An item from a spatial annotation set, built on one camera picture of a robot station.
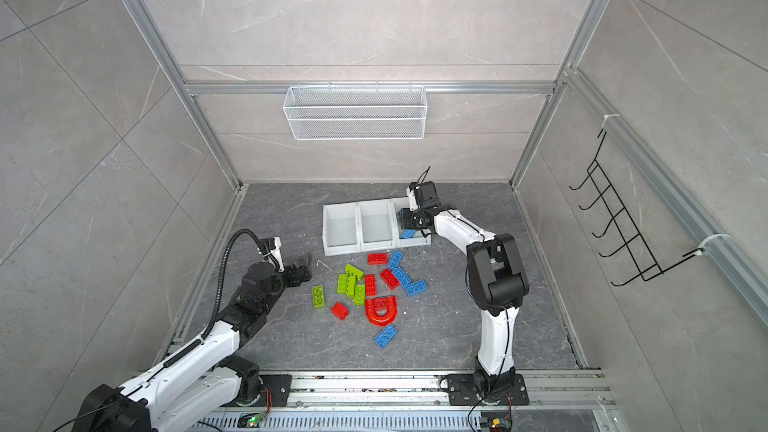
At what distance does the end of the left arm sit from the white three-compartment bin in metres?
0.20

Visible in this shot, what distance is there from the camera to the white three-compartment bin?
0.99 m

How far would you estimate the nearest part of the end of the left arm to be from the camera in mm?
744
